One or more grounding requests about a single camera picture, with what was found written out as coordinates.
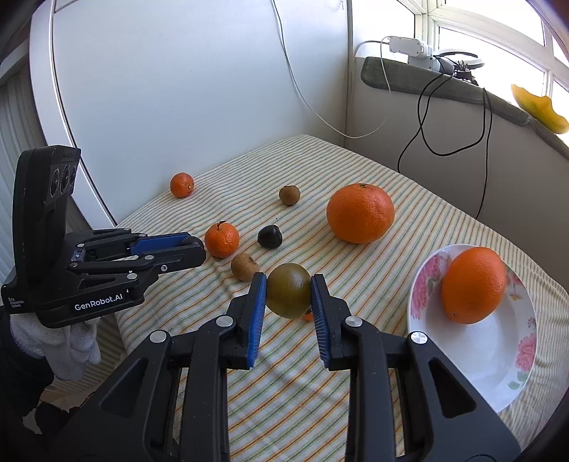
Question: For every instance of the brown longan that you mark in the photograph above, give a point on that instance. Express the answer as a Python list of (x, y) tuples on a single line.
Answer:
[(289, 195), (244, 266)]

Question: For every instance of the white power strip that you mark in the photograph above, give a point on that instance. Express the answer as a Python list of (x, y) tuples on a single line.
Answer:
[(406, 46)]

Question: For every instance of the large orange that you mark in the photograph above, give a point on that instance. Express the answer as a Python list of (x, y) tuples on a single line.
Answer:
[(360, 213)]

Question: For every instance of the mandarin orange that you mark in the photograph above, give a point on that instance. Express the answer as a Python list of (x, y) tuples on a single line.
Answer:
[(222, 240), (182, 185)]

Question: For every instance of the floral white bowl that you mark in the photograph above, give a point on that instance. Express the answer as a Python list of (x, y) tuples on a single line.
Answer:
[(480, 355)]

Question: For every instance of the grey ribbed panel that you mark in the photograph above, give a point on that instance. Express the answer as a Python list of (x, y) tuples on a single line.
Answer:
[(13, 133)]

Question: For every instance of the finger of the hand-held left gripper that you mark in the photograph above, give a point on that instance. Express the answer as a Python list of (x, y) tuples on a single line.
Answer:
[(160, 242), (182, 260)]

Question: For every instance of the white charger adapter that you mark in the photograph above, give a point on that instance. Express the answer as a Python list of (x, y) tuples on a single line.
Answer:
[(440, 64)]

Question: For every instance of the small orange fruit piece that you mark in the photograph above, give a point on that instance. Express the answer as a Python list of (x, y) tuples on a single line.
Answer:
[(307, 316)]

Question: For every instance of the white window frame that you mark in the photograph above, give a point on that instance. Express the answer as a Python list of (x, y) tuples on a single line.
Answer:
[(426, 17)]

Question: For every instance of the striped tablecloth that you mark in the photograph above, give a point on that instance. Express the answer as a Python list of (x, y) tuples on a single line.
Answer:
[(400, 266)]

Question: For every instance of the person's left hand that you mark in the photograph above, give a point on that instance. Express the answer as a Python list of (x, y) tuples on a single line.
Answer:
[(71, 351)]

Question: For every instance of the dark chestnut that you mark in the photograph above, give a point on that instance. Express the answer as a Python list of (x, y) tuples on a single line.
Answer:
[(270, 236)]

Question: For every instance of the grey window sill mat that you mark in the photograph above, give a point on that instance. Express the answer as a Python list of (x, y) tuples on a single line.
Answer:
[(400, 77)]

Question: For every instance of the yellow pomelo peel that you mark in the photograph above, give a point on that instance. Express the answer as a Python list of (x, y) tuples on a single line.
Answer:
[(542, 113)]

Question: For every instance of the person's left forearm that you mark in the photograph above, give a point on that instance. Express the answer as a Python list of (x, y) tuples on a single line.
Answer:
[(22, 382)]

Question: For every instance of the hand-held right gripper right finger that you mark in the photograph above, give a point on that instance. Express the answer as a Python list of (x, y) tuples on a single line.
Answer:
[(321, 320)]

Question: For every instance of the green-brown round fruit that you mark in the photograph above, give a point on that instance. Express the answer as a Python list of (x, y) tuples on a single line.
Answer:
[(289, 296)]

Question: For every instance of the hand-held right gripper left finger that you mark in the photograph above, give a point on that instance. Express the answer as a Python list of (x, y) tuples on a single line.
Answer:
[(258, 320)]

